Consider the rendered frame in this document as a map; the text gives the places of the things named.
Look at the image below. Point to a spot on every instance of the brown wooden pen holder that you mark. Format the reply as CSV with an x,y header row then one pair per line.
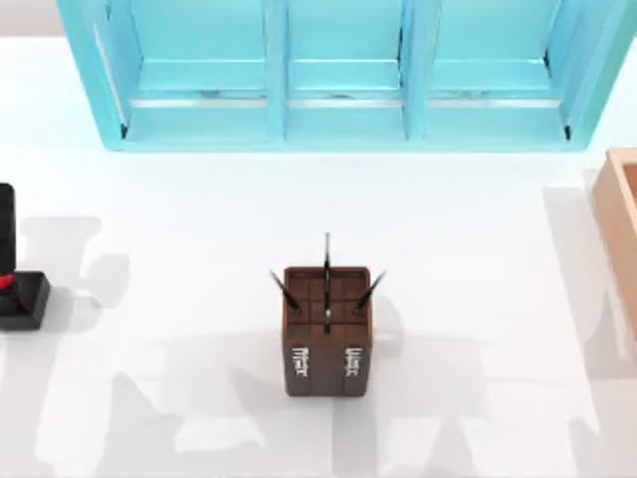
x,y
326,358

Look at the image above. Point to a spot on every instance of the light blue rack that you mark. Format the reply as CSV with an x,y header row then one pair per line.
x,y
343,74

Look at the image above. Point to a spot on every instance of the salmon-coloured shallow box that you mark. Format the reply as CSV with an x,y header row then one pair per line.
x,y
617,209

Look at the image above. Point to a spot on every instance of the black and red stamp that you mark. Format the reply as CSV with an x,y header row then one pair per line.
x,y
15,294

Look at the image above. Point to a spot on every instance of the black pen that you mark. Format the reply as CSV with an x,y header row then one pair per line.
x,y
327,289
368,296
287,296

